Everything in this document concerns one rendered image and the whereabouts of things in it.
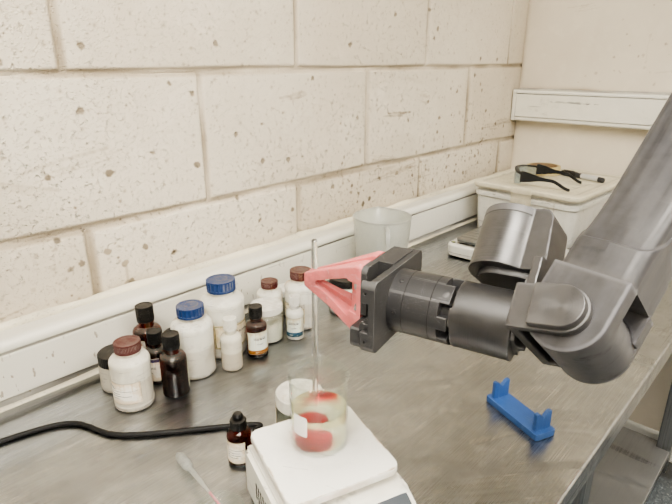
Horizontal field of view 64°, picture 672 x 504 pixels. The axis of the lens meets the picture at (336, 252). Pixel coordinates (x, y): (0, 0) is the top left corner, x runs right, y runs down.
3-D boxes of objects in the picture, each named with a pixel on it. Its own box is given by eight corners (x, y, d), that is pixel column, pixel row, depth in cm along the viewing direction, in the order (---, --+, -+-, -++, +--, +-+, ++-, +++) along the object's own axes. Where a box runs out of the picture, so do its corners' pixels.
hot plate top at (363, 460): (401, 473, 53) (402, 466, 53) (289, 516, 48) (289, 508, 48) (345, 407, 64) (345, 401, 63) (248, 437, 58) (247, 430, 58)
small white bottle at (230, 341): (246, 368, 86) (243, 319, 83) (226, 374, 85) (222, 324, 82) (238, 359, 89) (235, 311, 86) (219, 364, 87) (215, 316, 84)
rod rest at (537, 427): (555, 435, 71) (559, 412, 70) (535, 442, 70) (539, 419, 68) (503, 395, 79) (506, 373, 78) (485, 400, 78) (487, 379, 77)
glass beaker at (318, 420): (352, 461, 54) (353, 389, 51) (288, 465, 54) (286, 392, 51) (345, 418, 61) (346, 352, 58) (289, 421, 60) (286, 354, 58)
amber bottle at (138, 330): (163, 357, 90) (156, 297, 86) (168, 370, 86) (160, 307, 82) (135, 363, 88) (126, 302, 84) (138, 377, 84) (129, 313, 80)
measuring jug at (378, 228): (417, 298, 112) (421, 229, 107) (355, 299, 111) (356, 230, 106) (403, 266, 129) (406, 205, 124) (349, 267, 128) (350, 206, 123)
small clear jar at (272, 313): (244, 340, 95) (242, 306, 93) (263, 327, 100) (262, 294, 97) (271, 348, 92) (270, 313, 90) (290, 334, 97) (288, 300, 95)
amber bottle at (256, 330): (244, 350, 92) (241, 303, 89) (264, 346, 93) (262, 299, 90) (250, 360, 88) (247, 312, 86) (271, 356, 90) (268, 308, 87)
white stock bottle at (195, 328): (222, 361, 88) (217, 297, 84) (206, 383, 82) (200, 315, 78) (186, 357, 89) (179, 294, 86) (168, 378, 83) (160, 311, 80)
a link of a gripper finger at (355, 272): (291, 252, 50) (382, 271, 45) (330, 232, 56) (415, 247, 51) (292, 318, 52) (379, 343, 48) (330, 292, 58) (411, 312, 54)
